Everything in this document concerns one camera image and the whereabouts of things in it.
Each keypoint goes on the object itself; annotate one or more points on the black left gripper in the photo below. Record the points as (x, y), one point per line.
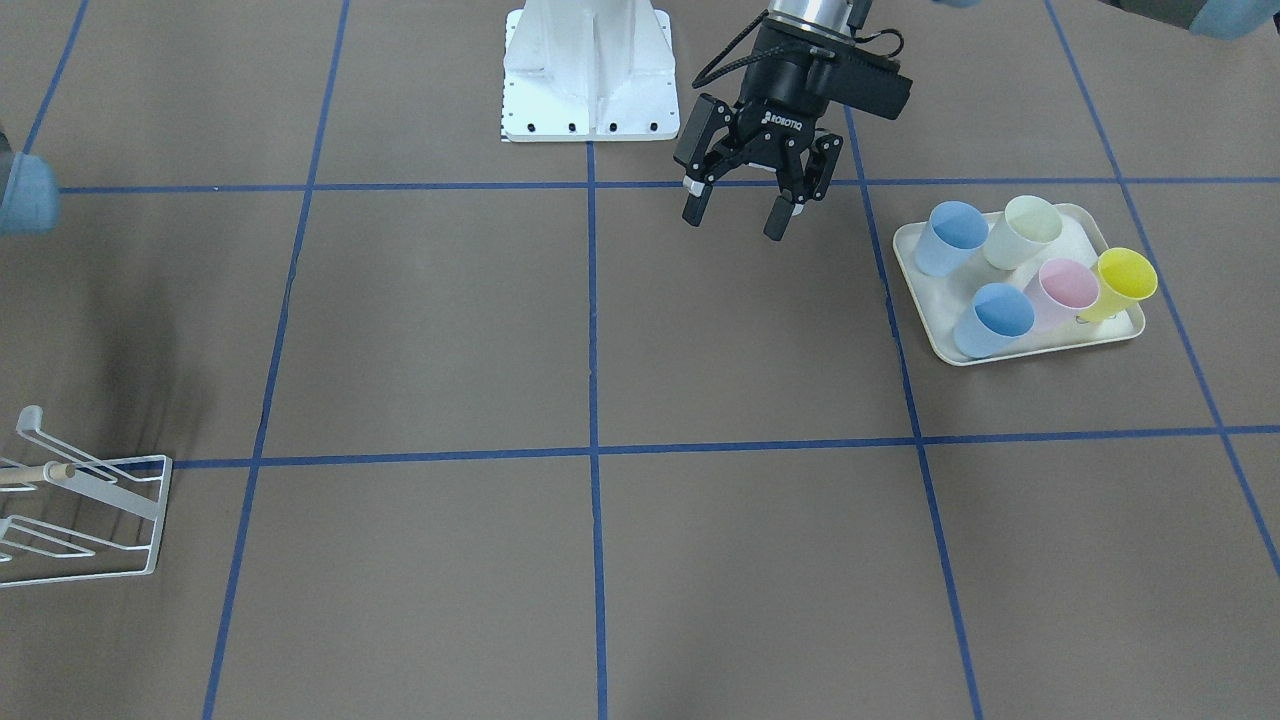
(772, 112)

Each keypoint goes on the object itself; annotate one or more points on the blue plastic cup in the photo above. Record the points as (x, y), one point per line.
(998, 315)
(954, 231)

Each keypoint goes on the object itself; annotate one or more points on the pale green plastic cup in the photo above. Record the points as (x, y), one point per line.
(1027, 226)

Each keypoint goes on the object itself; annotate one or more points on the pink plastic cup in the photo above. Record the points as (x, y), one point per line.
(1060, 290)

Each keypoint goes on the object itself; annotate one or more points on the cream plastic tray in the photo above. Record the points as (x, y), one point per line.
(940, 300)

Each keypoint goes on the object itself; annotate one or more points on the white wire cup rack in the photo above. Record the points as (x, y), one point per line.
(72, 517)

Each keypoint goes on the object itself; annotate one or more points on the yellow plastic cup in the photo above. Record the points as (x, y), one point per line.
(1126, 278)

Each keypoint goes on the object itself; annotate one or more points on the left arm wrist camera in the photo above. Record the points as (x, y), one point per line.
(861, 81)

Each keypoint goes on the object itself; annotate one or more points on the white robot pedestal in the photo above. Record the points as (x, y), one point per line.
(589, 71)

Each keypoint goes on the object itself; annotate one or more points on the blue plastic cup far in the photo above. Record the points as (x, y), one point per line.
(954, 231)

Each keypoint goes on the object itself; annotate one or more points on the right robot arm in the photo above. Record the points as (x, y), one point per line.
(31, 200)

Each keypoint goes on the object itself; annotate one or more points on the blue plastic cup near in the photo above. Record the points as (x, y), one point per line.
(998, 315)

